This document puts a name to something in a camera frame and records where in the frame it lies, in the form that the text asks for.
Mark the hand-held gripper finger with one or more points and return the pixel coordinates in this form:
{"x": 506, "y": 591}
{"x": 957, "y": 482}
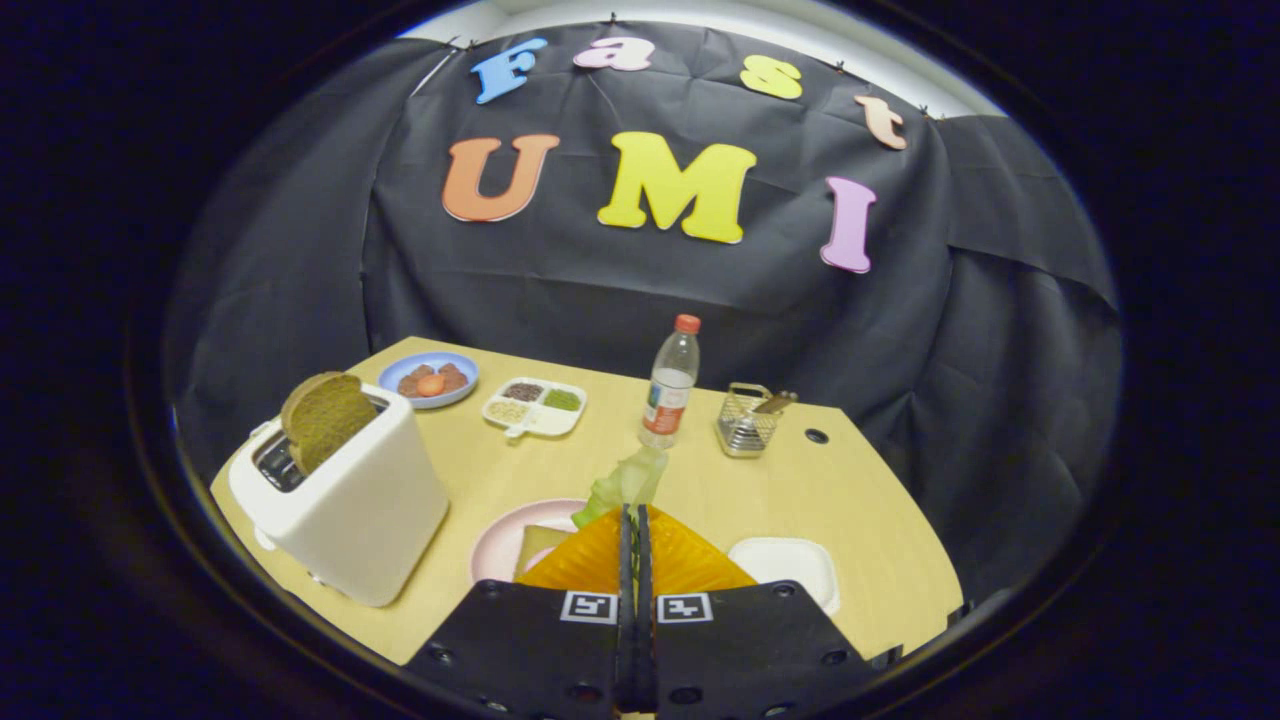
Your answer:
{"x": 627, "y": 600}
{"x": 645, "y": 620}

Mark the green lettuce leaf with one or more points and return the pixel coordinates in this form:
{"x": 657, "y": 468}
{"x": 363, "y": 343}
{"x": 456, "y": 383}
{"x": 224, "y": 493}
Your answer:
{"x": 625, "y": 480}

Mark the brown bread slice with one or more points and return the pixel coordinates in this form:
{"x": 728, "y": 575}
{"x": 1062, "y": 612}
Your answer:
{"x": 540, "y": 545}
{"x": 330, "y": 420}

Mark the pink round plate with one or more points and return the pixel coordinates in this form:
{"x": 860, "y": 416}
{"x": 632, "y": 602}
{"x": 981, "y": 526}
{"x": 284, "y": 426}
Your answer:
{"x": 495, "y": 545}

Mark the white square dish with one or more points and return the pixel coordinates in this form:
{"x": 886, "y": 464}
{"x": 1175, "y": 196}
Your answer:
{"x": 785, "y": 565}

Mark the white divided seasoning tray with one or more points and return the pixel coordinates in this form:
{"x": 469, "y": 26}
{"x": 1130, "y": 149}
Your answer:
{"x": 530, "y": 420}

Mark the clear bottle red cap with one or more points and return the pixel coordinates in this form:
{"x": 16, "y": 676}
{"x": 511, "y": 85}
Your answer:
{"x": 668, "y": 390}

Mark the brown utensil in basket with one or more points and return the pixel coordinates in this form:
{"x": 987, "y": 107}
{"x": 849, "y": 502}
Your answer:
{"x": 775, "y": 402}

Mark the white toaster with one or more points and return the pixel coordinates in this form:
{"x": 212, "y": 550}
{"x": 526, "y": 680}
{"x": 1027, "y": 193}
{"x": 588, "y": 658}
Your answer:
{"x": 370, "y": 510}

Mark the brown meat slice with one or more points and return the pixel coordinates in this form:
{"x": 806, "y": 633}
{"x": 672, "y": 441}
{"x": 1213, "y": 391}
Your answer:
{"x": 410, "y": 381}
{"x": 455, "y": 376}

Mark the orange tomato slice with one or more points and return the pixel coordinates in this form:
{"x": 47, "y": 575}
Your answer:
{"x": 431, "y": 385}

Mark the blue round plate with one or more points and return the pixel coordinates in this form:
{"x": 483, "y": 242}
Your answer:
{"x": 392, "y": 375}

